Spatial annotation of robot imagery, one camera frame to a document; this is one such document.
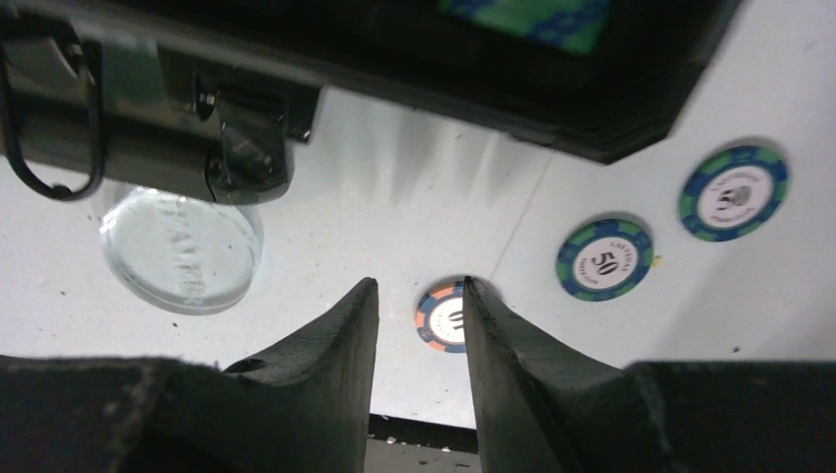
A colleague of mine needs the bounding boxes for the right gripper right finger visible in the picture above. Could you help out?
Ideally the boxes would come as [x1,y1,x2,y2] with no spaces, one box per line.
[463,278,835,472]

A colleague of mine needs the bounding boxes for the clear dealer button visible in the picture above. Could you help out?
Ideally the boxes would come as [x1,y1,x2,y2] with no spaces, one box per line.
[99,184,263,316]

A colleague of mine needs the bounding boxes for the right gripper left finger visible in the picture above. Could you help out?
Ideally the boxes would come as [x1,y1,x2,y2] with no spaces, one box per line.
[1,278,379,472]

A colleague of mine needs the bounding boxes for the black poker case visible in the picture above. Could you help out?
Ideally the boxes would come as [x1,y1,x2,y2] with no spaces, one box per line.
[1,1,739,205]

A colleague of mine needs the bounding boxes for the green blue 50 chip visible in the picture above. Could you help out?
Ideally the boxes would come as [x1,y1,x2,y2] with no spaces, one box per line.
[677,145,791,242]
[555,218,655,302]

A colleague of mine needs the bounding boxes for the purple green chip stack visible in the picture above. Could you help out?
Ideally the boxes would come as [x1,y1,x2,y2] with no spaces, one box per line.
[437,0,611,55]

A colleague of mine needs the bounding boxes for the brown white poker chip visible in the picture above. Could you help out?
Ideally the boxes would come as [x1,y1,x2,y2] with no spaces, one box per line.
[414,280,466,354]

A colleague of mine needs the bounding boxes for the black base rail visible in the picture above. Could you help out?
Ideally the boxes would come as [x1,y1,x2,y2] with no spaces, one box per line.
[368,414,479,454]

